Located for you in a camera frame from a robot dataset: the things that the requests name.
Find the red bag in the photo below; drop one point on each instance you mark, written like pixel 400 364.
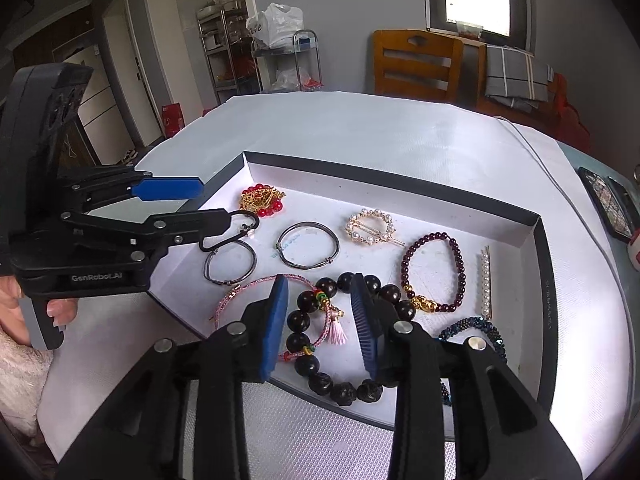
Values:
pixel 570 115

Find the tall metal shelf rack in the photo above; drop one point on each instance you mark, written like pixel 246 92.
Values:
pixel 222 45

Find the white bottle red label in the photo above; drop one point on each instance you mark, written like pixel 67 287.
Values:
pixel 635 252

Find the white refrigerator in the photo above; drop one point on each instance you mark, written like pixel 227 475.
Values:
pixel 97 120

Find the pearl bar hair clip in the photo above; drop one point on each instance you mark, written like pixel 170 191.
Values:
pixel 486 280

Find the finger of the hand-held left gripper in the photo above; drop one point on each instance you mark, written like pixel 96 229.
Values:
pixel 195 222
pixel 167 188

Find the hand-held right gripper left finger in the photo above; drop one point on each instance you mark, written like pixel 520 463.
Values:
pixel 274 320

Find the small tray on windowsill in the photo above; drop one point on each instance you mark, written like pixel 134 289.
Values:
pixel 470 31

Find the small metal rack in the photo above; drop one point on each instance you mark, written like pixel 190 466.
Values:
pixel 300 67

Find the grey plaid cloth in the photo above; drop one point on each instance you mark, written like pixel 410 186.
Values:
pixel 517 75

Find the black patterned phone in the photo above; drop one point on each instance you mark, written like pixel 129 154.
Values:
pixel 605 200

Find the person's left hand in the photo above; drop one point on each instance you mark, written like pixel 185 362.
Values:
pixel 11 310

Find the person's left forearm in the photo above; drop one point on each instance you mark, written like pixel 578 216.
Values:
pixel 22 385

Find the white plastic bag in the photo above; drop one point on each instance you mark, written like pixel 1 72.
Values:
pixel 277 22

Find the grey cardboard box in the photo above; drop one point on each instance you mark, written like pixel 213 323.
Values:
pixel 450 195

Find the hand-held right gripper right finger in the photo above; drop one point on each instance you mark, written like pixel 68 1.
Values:
pixel 362 320

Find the round pearl gold hair clip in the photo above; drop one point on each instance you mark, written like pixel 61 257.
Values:
pixel 357 232

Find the black carabiner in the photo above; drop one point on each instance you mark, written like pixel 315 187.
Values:
pixel 252 217

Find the dark metal bangle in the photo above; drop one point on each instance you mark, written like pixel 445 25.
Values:
pixel 336 245

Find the red box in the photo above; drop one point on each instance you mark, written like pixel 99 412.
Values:
pixel 172 120

